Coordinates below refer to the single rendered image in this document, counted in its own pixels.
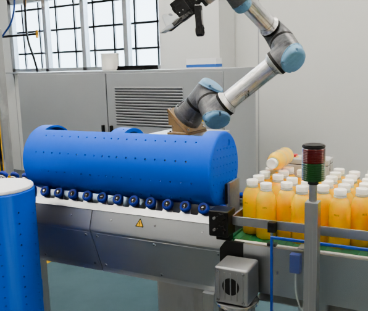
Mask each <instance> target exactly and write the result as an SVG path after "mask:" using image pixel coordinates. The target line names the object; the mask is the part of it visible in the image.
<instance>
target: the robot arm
mask: <svg viewBox="0 0 368 311"><path fill-rule="evenodd" d="M214 1H215V0H174V1H173V2H172V3H170V6H171V8H172V10H173V12H174V13H175V14H172V13H170V14H169V15H167V14H163V15H162V19H163V21H164V24H165V28H164V29H163V30H162V31H160V33H167V32H168V31H173V30H174V29H176V28H177V27H178V26H179V25H181V24H182V23H183V22H185V21H187V20H188V19H189V18H190V17H192V16H193V15H195V24H196V28H195V32H196V36H204V34H205V29H204V24H203V7H202V5H200V4H201V3H203V4H204V5H205V6H208V5H209V4H211V3H212V2H214ZM227 2H228V3H229V4H230V6H231V7H232V9H233V10H234V11H235V12H236V13H237V14H242V13H244V14H245V15H246V16H247V17H248V18H249V19H250V20H251V21H252V22H253V23H254V24H255V25H256V26H257V27H258V29H259V32H260V34H261V35H262V36H263V37H264V39H265V40H266V42H267V44H268V45H269V47H270V51H269V52H268V53H267V54H266V59H265V60H263V61H262V62H261V63H260V64H259V65H258V66H256V67H255V68H254V69H252V71H250V72H249V73H248V74H246V75H245V76H244V77H243V78H242V79H240V80H239V81H238V82H236V83H235V84H234V85H233V86H232V87H230V88H229V89H228V90H226V92H224V93H223V89H222V87H221V86H220V85H219V84H218V83H216V82H215V81H214V80H211V79H210V78H203V79H202V80H201V81H200V82H198V84H197V85H196V87H195V88H194V90H192V92H191V93H190V95H189V96H188V97H187V98H186V99H185V100H184V101H182V102H180V103H179V104H177V105H176V106H175V108H174V114H175V116H176V117H177V118H178V119H179V121H181V122H182V123H183V124H184V125H186V126H188V127H190V128H198V127H199V126H200V124H201V122H202V120H203V121H204V122H205V124H206V126H208V127H209V128H212V129H220V128H223V127H225V126H227V125H228V124H229V123H230V116H231V115H232V114H234V113H235V108H236V107H237V106H238V105H240V104H241V103H242V102H243V101H244V100H246V99H247V98H249V97H250V96H251V95H252V94H253V93H255V92H256V91H257V90H258V89H259V88H261V87H262V86H264V85H265V84H266V83H267V82H268V81H270V80H271V79H273V77H275V76H276V75H278V74H281V75H283V74H284V73H285V72H287V73H291V72H295V71H297V70H299V69H300V68H301V67H302V65H303V64H304V61H305V58H306V53H305V51H304V49H303V47H302V45H300V43H299V42H298V40H297V39H296V38H295V36H294V34H293V33H292V32H291V31H290V30H289V29H288V28H287V27H286V26H284V24H283V23H282V22H281V21H279V19H278V18H276V17H274V16H271V15H270V14H269V13H268V11H267V10H266V9H265V8H264V7H263V6H262V5H261V3H260V2H259V1H258V0H227ZM196 5H198V6H196Z"/></svg>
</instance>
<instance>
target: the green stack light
mask: <svg viewBox="0 0 368 311"><path fill-rule="evenodd" d="M301 166H302V167H301V179H302V180H303V181H307V182H313V183H316V182H322V181H325V163H324V164H305V163H301Z"/></svg>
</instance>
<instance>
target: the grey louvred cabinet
mask: <svg viewBox="0 0 368 311"><path fill-rule="evenodd" d="M254 68H255V67H222V68H191V69H186V68H168V69H152V70H105V71H102V70H85V71H58V72H25V73H19V75H18V84H19V98H20V112H21V120H22V134H23V149H24V146H25V143H26V141H27V139H28V137H29V135H30V134H31V132H32V131H33V130H34V129H36V128H38V127H39V126H41V125H60V126H62V127H64V128H66V129H67V130H68V131H98V132H111V131H113V130H114V129H116V128H120V127H122V128H137V129H139V130H141V131H142V132H143V133H144V134H150V133H155V132H158V131H164V130H169V129H172V126H171V125H169V119H168V112H167V109H169V108H173V107H175V106H176V105H177V104H179V103H180V102H182V101H184V100H185V99H186V98H187V97H188V96H189V95H190V93H191V92H192V90H194V88H195V87H196V85H197V84H198V82H200V81H201V80H202V79H203V78H210V79H211V80H214V81H215V82H216V83H218V84H219V85H220V86H221V87H222V89H223V93H224V92H226V90H228V89H229V88H230V87H232V86H233V85H234V84H235V83H236V82H238V81H239V80H240V79H242V78H243V77H244V76H245V75H246V74H248V73H249V72H250V71H252V69H254ZM202 124H203V125H204V126H205V127H206V129H211V128H209V127H208V126H206V124H205V122H204V121H203V120H202ZM212 130H230V134H231V135H232V137H233V139H234V141H235V144H236V149H237V154H238V173H237V178H240V193H243V192H244V190H245V188H246V185H247V183H246V180H247V179H249V178H253V175H255V174H256V92H255V93H253V94H252V95H251V96H250V97H249V98H247V99H246V100H244V101H243V102H242V103H241V104H240V105H238V106H237V107H236V108H235V113H234V114H232V115H231V116H230V123H229V124H228V125H227V126H225V127H223V128H220V129H212Z"/></svg>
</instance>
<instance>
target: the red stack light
mask: <svg viewBox="0 0 368 311"><path fill-rule="evenodd" d="M325 154H326V148H324V149H304V148H302V157H301V158H302V160H301V161H302V163H305V164H324V163H325Z"/></svg>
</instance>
